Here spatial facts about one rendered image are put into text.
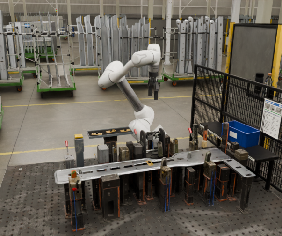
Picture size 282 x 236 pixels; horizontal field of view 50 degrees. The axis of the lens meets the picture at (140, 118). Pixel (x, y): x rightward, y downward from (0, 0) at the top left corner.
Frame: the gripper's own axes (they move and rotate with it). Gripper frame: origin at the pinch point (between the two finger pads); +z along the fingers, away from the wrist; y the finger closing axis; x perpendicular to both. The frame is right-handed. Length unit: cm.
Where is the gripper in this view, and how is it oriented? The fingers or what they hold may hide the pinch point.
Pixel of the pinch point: (152, 96)
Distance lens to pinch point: 247.8
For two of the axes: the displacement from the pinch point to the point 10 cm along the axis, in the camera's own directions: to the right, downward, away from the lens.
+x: 9.5, -0.9, 3.0
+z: -0.1, 9.5, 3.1
